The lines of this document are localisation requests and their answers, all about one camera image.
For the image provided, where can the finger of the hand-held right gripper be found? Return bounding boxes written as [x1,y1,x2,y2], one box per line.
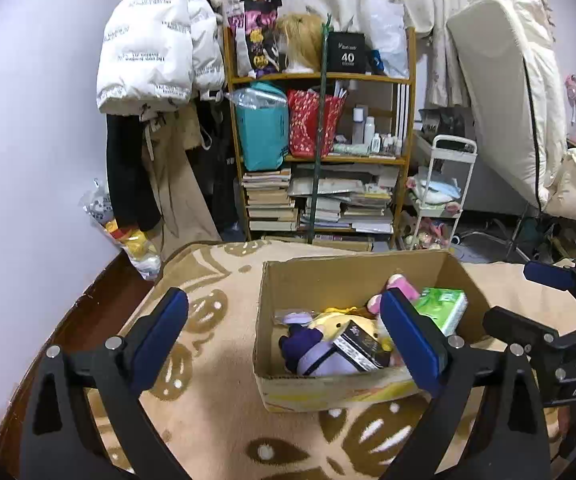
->
[483,306,562,357]
[523,260,576,292]

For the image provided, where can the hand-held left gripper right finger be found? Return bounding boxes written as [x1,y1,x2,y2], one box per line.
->
[379,289,551,480]

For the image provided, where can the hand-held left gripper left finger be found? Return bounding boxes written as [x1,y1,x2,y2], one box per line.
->
[20,287,189,480]

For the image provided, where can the green tissue pack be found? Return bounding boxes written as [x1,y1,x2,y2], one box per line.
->
[412,287,469,337]

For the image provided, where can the black tissue pack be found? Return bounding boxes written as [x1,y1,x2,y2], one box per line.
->
[332,320,393,372]

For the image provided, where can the purple plush toy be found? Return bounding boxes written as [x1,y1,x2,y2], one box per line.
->
[278,311,369,377]

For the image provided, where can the printed cardboard box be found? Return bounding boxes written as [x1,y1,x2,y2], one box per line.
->
[252,250,491,413]

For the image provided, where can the pink plush toy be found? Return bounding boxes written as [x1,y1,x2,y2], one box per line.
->
[366,274,421,313]

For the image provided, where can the beige patterned blanket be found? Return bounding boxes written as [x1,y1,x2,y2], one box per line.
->
[85,240,576,480]

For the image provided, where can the plastic bag of toys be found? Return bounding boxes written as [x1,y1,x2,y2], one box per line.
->
[80,177,164,281]

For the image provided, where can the heap of small plush toys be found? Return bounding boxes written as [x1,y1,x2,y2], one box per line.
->
[400,210,456,251]

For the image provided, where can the light blue folded cloth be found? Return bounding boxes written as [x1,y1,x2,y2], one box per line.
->
[415,172,461,206]

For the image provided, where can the beige coat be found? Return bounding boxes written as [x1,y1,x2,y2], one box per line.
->
[140,107,224,261]

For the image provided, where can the pile of magazines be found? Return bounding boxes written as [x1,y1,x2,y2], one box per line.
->
[288,165,401,236]

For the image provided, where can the white metal cart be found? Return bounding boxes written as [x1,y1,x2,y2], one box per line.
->
[408,135,479,251]

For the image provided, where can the black hanging garment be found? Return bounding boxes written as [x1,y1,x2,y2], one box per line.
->
[105,112,163,233]

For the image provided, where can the stack of books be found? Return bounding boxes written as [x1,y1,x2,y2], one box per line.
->
[242,167,301,233]

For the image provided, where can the dark hanging clothes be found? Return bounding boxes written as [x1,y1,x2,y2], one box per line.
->
[185,95,244,236]

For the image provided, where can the dark grey bag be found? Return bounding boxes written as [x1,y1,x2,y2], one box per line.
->
[418,107,474,151]

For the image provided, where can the cream mattress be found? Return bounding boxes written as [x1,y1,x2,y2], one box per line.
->
[447,0,569,211]

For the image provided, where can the white upright books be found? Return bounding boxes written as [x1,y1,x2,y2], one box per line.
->
[395,84,412,156]

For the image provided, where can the row of toiletry bottles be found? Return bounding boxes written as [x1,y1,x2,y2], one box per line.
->
[333,105,404,158]

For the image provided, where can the teal bag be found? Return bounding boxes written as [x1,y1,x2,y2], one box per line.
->
[233,82,290,172]

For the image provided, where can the red printed bag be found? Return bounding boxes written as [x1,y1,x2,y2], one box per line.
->
[287,89,346,158]

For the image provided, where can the green pole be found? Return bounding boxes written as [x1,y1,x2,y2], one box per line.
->
[308,12,333,246]

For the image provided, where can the wooden shelf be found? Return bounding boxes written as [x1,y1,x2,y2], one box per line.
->
[223,25,417,251]

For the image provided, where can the clear plastic bag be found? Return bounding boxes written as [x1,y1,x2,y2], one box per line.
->
[368,0,410,78]

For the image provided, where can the black gift box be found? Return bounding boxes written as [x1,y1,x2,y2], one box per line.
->
[327,31,369,75]

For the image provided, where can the white puffer jacket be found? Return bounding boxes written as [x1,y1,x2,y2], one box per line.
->
[95,0,226,116]

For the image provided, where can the black pink printed bag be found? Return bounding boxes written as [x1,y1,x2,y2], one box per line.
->
[228,0,284,78]

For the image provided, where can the blond wig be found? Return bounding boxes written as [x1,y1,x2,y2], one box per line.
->
[275,12,326,73]

